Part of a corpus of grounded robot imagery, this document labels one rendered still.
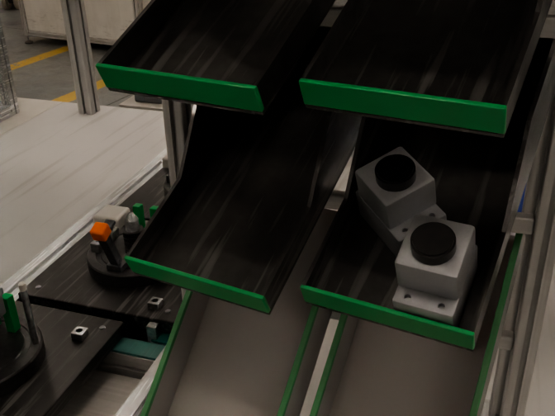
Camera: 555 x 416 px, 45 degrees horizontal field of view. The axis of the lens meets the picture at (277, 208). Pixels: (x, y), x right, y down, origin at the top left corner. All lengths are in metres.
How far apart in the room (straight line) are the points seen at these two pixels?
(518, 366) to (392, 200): 0.23
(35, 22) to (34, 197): 5.25
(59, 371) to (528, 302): 0.52
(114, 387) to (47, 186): 0.77
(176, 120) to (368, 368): 0.28
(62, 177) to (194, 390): 1.00
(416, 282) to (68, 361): 0.50
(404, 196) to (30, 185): 1.19
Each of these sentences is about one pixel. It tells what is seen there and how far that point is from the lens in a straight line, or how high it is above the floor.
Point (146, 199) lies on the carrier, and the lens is 1.20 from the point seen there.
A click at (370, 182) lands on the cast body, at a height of 1.28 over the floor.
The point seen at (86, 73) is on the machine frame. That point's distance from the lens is 1.96.
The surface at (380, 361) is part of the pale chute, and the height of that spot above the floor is 1.09.
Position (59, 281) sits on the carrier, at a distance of 1.01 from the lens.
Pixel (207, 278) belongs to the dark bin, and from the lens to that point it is 0.55.
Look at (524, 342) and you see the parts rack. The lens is 0.65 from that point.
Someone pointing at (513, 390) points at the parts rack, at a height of 1.06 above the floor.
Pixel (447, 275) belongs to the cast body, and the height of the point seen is 1.25.
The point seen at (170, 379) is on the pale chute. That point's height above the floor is 1.06.
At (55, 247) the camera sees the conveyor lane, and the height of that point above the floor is 0.96.
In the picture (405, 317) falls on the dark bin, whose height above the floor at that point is 1.21.
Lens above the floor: 1.50
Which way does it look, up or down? 28 degrees down
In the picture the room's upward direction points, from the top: 1 degrees counter-clockwise
